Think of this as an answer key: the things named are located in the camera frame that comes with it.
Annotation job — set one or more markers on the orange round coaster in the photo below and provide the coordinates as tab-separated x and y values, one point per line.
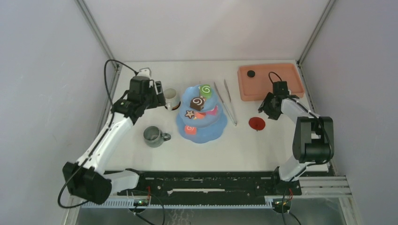
176	107

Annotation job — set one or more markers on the pink rectangular tray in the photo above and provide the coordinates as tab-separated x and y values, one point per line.
256	88

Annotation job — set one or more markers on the light pink swirl roll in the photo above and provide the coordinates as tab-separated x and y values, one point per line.
190	130

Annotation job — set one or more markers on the black round cookie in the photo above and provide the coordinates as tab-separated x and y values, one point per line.
251	73

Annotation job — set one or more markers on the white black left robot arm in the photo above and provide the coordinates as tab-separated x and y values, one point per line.
86	177

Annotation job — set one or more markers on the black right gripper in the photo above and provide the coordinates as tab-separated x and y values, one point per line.
264	107

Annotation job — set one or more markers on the pink cake slice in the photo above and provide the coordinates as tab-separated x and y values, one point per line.
199	115

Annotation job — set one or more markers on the green swirl roll cake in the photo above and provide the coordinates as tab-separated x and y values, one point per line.
205	91

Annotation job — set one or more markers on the red round coaster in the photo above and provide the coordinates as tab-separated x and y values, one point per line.
257	123

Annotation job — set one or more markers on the dark green glazed mug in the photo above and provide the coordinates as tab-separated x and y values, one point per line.
154	137

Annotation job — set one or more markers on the magenta swirl roll cake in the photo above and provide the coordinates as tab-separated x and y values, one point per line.
213	112

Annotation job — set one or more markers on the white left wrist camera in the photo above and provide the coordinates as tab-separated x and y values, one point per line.
146	72

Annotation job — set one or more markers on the white speckled mug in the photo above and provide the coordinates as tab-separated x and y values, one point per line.
172	98

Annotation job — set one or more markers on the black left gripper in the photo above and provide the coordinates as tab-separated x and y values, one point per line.
159	99

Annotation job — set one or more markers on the white star cookie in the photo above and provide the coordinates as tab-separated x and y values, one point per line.
190	114

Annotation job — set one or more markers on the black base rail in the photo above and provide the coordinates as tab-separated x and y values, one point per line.
212	188

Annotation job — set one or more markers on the brown swirl roll cake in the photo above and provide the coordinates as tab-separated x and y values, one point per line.
197	103

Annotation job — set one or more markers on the blue three-tier cake stand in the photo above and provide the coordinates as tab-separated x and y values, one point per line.
209	128

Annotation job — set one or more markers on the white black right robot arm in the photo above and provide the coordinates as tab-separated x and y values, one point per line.
313	141

